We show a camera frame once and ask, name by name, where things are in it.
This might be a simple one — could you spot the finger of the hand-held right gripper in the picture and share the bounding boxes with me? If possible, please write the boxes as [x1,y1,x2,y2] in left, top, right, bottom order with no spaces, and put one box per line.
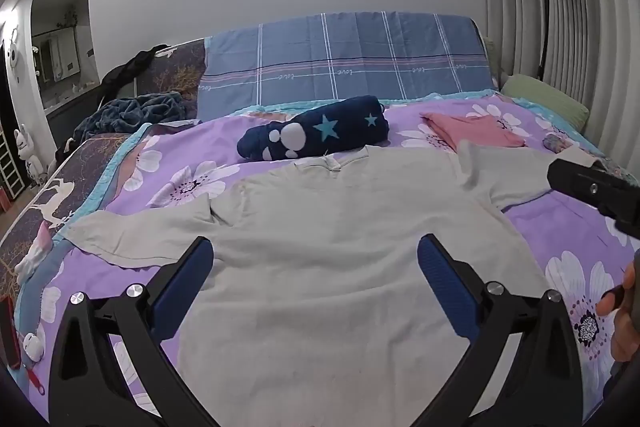
[546,158,640,239]

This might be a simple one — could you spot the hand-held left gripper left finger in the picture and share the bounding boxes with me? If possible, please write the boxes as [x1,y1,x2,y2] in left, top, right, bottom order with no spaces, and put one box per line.
[48,235,216,427]

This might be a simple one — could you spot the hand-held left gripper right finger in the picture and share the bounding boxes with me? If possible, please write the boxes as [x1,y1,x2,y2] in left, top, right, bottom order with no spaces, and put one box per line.
[416,234,596,427]

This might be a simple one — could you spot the grey long-sleeve shirt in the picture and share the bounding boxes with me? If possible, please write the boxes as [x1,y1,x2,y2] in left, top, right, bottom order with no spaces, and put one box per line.
[65,139,596,427]

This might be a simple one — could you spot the person's right hand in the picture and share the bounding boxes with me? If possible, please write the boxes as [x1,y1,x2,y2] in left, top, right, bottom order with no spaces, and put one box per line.
[596,263,640,364]

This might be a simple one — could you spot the purple floral duvet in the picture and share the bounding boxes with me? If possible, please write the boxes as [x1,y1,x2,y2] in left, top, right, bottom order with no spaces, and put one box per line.
[15,89,640,427]

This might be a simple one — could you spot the green pillow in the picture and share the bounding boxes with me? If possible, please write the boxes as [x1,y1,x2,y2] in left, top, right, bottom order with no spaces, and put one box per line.
[501,73,591,132]

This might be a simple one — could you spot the pink folded garment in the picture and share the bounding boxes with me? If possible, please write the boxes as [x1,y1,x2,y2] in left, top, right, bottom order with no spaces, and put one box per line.
[420,111,531,152]

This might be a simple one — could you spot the white pleated curtain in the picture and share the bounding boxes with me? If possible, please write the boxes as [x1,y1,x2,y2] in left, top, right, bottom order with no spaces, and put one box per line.
[472,0,640,148]

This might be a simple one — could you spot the brown deer print sheet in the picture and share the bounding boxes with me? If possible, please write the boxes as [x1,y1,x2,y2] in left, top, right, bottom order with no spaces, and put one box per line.
[0,39,208,308]

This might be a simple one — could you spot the dark blue crumpled blanket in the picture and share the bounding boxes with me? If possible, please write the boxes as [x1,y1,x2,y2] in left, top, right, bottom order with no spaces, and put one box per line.
[72,92,193,142]

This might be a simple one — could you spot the navy star print blanket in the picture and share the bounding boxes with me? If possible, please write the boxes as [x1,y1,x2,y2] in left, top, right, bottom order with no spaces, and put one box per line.
[236,95,391,162]

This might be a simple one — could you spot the white cat figurine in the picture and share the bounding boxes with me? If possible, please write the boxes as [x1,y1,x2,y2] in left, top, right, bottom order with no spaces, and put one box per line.
[12,124,46,185]

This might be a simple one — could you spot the white ladder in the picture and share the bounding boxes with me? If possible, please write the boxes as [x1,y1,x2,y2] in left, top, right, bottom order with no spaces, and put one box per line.
[0,127,23,198]

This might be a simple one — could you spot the black clothing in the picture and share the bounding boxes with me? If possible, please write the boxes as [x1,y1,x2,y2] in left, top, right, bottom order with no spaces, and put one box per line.
[100,44,171,100]

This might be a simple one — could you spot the blue plaid sheet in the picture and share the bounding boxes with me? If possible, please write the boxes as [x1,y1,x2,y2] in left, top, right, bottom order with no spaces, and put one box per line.
[197,11,498,120]

